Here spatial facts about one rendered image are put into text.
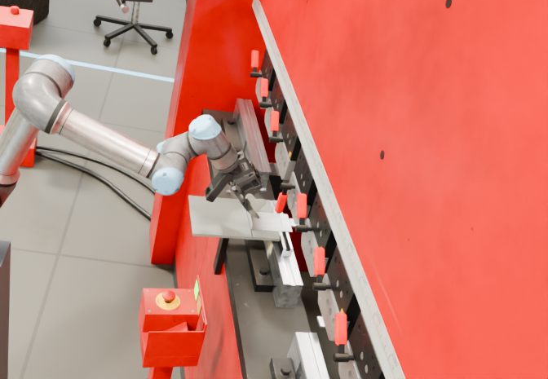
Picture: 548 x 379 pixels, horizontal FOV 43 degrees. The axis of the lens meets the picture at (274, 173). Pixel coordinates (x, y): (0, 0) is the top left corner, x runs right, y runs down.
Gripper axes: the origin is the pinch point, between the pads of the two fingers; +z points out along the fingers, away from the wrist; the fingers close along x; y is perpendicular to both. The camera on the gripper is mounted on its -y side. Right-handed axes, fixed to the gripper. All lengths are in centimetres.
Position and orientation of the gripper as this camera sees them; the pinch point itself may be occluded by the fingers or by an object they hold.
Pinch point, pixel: (253, 209)
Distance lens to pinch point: 209.9
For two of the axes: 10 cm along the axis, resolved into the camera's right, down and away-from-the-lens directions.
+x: -1.7, -5.9, 7.9
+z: 4.4, 6.7, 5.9
